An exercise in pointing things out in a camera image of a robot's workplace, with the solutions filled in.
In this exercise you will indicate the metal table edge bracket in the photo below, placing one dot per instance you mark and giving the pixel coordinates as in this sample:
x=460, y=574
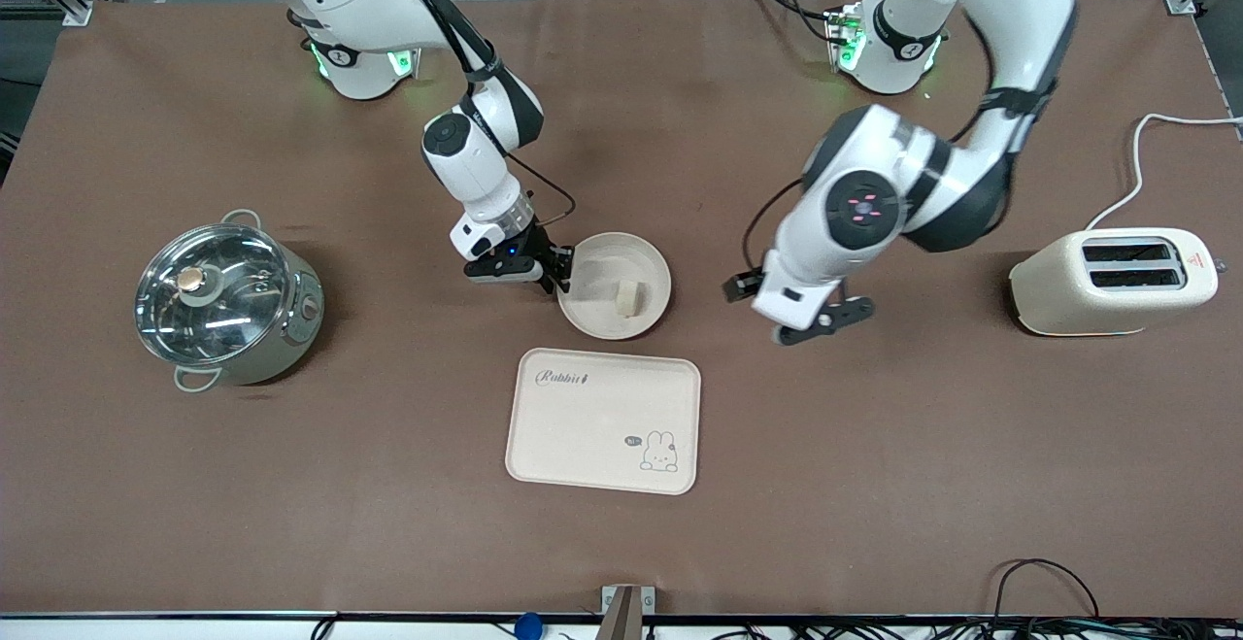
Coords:
x=626, y=606

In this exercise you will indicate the cream rabbit print tray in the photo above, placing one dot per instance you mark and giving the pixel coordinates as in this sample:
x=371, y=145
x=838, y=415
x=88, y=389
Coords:
x=592, y=426

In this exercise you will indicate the cream two-slot toaster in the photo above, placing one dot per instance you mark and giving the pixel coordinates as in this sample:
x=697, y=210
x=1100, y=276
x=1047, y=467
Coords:
x=1058, y=290

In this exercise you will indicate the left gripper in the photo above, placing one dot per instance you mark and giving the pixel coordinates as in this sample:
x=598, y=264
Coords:
x=740, y=286

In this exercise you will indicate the small white bun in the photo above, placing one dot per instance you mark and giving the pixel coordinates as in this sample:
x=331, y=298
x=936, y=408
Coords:
x=629, y=297

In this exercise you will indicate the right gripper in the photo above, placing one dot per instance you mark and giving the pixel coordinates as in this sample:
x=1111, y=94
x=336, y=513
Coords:
x=542, y=249

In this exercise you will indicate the brown table cover cloth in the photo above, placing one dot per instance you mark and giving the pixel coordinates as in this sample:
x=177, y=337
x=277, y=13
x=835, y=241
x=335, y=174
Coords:
x=621, y=523

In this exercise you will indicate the cream round plate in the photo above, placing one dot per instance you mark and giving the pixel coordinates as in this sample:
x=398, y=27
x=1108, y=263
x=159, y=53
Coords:
x=597, y=286

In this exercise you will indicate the steel electric cooking pot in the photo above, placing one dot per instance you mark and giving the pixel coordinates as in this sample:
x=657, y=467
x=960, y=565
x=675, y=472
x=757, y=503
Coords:
x=282, y=329

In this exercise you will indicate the glass pot lid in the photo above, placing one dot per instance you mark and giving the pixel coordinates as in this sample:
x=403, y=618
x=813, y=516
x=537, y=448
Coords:
x=209, y=295

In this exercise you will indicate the blue round knob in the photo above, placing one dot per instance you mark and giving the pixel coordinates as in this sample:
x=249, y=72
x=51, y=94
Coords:
x=527, y=627

